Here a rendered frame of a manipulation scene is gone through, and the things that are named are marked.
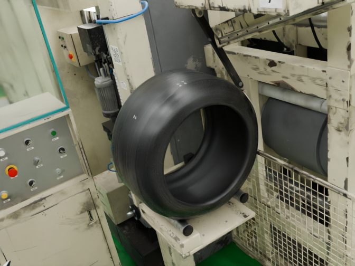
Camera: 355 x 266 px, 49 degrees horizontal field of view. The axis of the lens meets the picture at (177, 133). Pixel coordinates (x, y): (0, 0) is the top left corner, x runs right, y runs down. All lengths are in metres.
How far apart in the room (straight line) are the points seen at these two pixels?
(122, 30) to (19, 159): 0.79
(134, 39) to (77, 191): 0.85
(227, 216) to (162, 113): 0.62
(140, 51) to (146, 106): 0.34
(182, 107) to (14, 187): 1.00
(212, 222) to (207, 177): 0.20
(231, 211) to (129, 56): 0.78
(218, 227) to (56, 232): 0.85
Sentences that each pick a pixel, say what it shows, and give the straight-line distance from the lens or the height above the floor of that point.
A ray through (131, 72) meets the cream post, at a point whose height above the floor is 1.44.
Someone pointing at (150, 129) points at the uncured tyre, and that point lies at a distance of 1.28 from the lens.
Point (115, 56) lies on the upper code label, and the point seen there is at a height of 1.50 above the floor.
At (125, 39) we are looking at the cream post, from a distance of 1.57.
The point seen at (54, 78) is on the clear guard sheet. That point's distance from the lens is 1.86.
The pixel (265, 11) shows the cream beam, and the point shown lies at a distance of 1.24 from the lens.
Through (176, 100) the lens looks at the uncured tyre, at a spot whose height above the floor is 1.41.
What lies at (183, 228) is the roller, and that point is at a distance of 1.52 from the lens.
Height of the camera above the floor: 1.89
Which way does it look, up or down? 26 degrees down
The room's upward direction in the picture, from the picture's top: 11 degrees counter-clockwise
